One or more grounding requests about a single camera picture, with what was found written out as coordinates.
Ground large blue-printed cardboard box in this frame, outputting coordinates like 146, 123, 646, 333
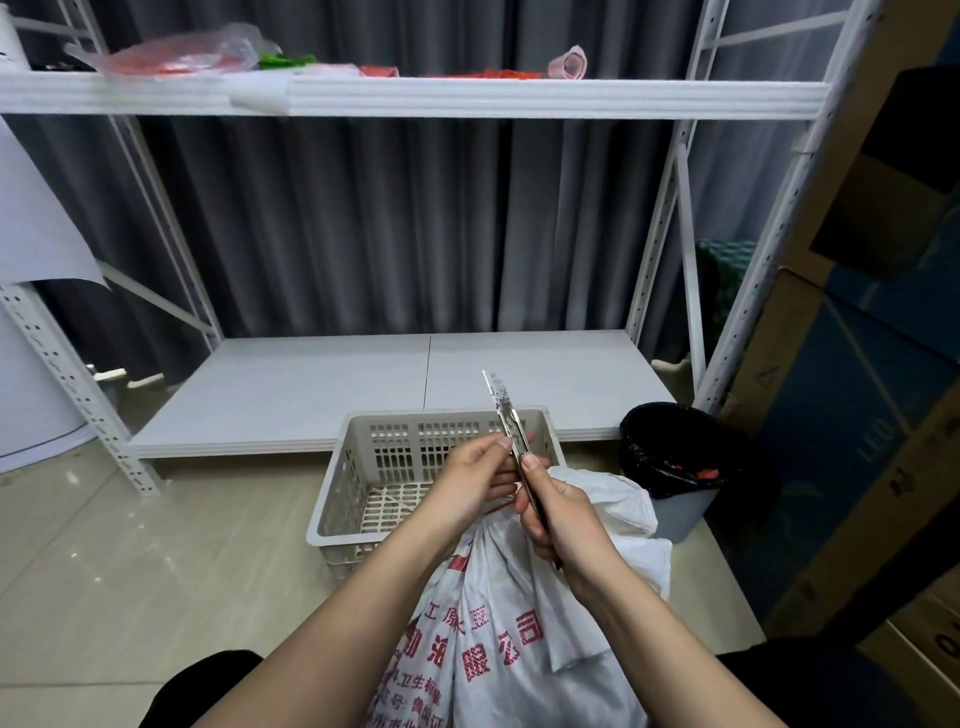
719, 266, 960, 639

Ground pile of red ties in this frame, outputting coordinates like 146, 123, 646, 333
427, 68, 545, 81

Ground green mesh bundle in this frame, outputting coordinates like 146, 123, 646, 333
697, 238, 759, 339

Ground person's right forearm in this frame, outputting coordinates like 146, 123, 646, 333
577, 554, 789, 728

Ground grey trash bin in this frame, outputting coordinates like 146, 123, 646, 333
648, 487, 721, 545

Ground white metal shelf rack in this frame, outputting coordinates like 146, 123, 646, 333
0, 0, 886, 500

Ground clear plastic bag red contents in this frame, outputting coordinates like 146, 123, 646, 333
63, 22, 283, 80

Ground person's left hand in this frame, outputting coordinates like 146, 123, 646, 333
419, 433, 520, 543

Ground white cylindrical appliance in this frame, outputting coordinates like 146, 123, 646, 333
0, 299, 99, 478

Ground grey curtain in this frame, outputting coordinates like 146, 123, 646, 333
7, 0, 856, 376

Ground white woven sack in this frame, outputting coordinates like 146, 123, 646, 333
363, 464, 674, 728

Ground person's right hand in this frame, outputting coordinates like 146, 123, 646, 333
513, 453, 624, 594

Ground white plastic slotted basket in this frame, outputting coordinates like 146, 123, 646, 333
305, 406, 568, 579

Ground white tape strip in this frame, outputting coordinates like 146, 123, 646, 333
224, 73, 292, 118

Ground person's left forearm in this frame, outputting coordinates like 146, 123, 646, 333
194, 517, 481, 728

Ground pink roll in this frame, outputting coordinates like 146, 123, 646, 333
545, 44, 589, 82

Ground white paper sheet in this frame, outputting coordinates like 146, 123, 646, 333
0, 116, 110, 290

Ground cardboard box black number print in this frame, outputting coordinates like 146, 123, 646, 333
858, 566, 960, 728

